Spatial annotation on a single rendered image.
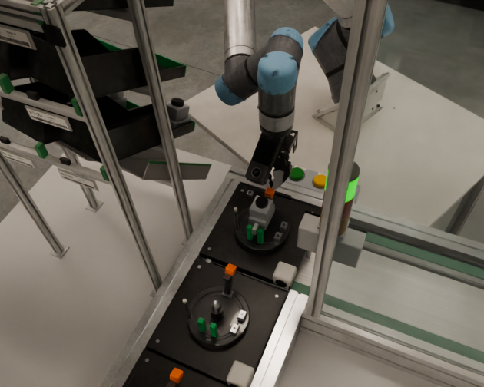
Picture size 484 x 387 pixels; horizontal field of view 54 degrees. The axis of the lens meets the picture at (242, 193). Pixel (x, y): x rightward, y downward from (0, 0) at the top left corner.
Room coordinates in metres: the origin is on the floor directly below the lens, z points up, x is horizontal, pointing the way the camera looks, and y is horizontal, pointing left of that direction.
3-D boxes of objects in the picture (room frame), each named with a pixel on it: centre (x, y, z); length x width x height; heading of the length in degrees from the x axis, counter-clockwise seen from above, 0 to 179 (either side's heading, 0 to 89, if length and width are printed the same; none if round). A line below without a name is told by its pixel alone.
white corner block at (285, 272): (0.54, -0.09, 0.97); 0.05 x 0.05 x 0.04; 63
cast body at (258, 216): (0.66, -0.04, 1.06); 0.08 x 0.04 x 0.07; 153
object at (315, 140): (1.17, -0.35, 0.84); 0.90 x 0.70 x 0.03; 38
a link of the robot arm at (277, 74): (0.75, -0.08, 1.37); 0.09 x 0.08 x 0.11; 166
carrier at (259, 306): (0.44, 0.07, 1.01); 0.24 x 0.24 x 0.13; 63
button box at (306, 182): (0.83, -0.22, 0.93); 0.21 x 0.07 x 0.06; 63
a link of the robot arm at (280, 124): (0.75, -0.08, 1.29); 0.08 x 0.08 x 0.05
